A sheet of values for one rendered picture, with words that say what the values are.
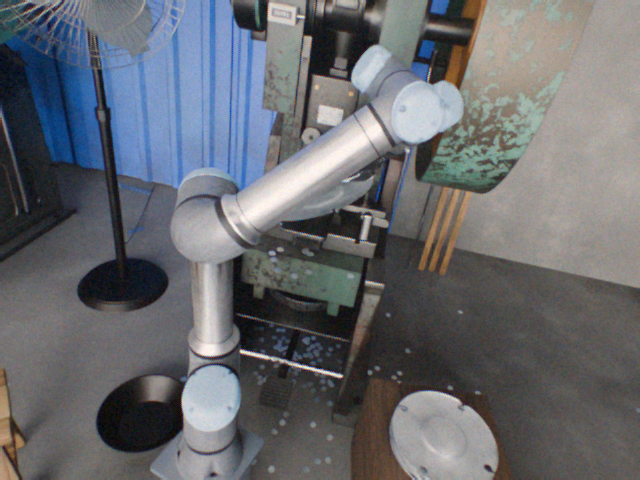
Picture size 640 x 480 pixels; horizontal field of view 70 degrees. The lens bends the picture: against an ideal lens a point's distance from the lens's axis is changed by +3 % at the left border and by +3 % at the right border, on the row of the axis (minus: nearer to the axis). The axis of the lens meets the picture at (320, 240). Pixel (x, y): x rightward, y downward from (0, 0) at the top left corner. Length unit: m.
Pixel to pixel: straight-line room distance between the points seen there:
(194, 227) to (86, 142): 2.64
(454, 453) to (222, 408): 0.68
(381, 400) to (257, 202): 0.93
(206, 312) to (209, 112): 1.96
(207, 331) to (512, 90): 0.80
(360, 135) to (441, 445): 0.96
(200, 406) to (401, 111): 0.68
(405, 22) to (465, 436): 1.12
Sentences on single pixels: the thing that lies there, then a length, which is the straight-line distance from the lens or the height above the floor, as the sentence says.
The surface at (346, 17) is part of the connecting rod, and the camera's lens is 1.32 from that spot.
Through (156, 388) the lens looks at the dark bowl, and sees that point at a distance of 1.85.
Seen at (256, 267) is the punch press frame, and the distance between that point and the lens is 1.48.
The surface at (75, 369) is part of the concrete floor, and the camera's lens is 2.01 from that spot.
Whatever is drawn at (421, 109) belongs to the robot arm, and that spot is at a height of 1.31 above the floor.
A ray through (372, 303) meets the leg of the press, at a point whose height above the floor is 0.59.
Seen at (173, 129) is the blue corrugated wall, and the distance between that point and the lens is 2.95.
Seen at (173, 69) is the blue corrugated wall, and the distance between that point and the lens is 2.84.
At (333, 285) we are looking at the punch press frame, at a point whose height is 0.57.
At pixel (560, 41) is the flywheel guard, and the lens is 1.02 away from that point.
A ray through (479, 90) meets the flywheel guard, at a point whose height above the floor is 1.27.
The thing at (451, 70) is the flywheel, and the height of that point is 1.19.
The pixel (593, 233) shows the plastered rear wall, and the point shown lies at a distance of 3.10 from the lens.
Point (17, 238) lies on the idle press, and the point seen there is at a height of 0.03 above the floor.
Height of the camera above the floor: 1.47
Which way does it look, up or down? 33 degrees down
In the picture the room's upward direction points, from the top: 10 degrees clockwise
